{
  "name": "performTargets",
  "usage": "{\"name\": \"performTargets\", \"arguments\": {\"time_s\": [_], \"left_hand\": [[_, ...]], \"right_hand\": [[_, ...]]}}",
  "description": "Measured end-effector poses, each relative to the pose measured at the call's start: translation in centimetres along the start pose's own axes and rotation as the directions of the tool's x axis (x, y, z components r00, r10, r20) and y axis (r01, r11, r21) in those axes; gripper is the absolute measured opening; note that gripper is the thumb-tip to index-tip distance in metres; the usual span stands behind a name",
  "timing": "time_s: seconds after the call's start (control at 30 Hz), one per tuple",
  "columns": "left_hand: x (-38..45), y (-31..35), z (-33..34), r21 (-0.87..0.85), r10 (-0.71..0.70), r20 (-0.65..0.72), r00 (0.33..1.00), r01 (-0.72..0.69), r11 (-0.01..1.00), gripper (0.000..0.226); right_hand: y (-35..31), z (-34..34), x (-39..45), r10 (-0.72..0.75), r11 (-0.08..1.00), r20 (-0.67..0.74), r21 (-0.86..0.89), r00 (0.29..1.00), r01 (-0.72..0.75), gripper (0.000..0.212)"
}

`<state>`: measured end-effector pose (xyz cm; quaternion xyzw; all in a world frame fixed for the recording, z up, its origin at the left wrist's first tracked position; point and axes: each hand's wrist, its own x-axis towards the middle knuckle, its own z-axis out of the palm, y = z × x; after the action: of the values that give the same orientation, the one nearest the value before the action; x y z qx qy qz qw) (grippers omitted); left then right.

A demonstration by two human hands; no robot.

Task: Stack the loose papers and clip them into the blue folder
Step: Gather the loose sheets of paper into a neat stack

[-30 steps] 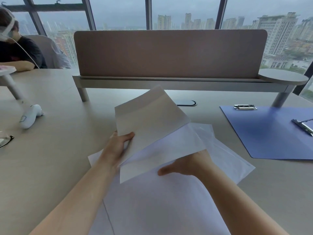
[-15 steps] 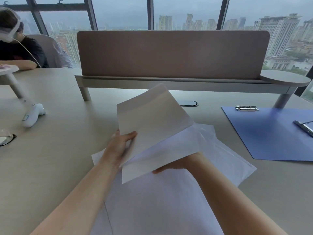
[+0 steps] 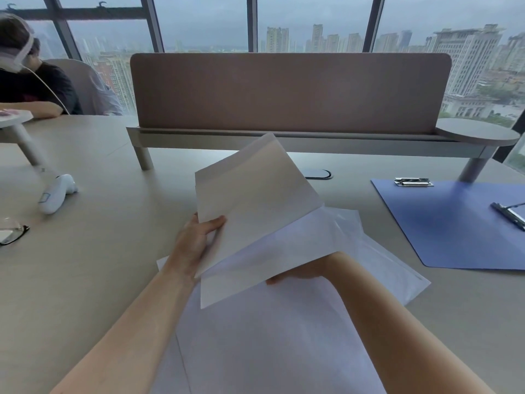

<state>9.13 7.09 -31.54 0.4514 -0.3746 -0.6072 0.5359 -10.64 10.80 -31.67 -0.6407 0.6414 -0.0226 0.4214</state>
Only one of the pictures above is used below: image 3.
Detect person's left hand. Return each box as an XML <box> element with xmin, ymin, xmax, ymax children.
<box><xmin>167</xmin><ymin>213</ymin><xmax>227</xmax><ymax>280</ymax></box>

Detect person's right hand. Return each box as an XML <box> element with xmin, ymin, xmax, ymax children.
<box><xmin>266</xmin><ymin>252</ymin><xmax>345</xmax><ymax>286</ymax></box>

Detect person's left forearm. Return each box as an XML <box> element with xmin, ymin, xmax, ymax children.
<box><xmin>49</xmin><ymin>266</ymin><xmax>197</xmax><ymax>394</ymax></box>

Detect person's right forearm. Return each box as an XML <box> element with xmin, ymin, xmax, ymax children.
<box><xmin>328</xmin><ymin>252</ymin><xmax>498</xmax><ymax>394</ymax></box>

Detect large white paper sheet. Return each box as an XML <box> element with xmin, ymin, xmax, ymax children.
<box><xmin>151</xmin><ymin>255</ymin><xmax>387</xmax><ymax>394</ymax></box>

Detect brown desk divider panel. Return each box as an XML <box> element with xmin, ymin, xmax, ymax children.
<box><xmin>130</xmin><ymin>53</ymin><xmax>453</xmax><ymax>130</ymax></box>

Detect silver metal clip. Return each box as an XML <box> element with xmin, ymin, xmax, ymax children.
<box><xmin>394</xmin><ymin>177</ymin><xmax>434</xmax><ymax>188</ymax></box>

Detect white handheld controller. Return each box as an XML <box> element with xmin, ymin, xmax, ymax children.
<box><xmin>38</xmin><ymin>174</ymin><xmax>79</xmax><ymax>215</ymax></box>

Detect blue clipboard folder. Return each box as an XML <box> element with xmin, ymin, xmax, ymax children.
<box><xmin>371</xmin><ymin>178</ymin><xmax>525</xmax><ymax>270</ymax></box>

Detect grey office chair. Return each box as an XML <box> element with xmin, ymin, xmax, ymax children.
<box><xmin>43</xmin><ymin>58</ymin><xmax>124</xmax><ymax>116</ymax></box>

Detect black framed glasses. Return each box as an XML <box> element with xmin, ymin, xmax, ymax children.
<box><xmin>0</xmin><ymin>217</ymin><xmax>30</xmax><ymax>247</ymax></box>

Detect white desk shelf riser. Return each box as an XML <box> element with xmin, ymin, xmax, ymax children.
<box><xmin>0</xmin><ymin>110</ymin><xmax>46</xmax><ymax>167</ymax></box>

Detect black metal clip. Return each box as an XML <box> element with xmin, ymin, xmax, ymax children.
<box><xmin>491</xmin><ymin>202</ymin><xmax>525</xmax><ymax>232</ymax></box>

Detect beige desk shelf riser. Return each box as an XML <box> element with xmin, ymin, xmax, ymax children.
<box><xmin>126</xmin><ymin>117</ymin><xmax>521</xmax><ymax>183</ymax></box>

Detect white headset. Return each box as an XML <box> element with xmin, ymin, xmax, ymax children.
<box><xmin>0</xmin><ymin>12</ymin><xmax>34</xmax><ymax>74</ymax></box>

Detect dark window frame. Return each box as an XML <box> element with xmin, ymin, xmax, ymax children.
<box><xmin>0</xmin><ymin>0</ymin><xmax>525</xmax><ymax>113</ymax></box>

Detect white headset cable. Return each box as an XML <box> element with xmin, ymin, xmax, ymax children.
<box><xmin>22</xmin><ymin>65</ymin><xmax>70</xmax><ymax>115</ymax></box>

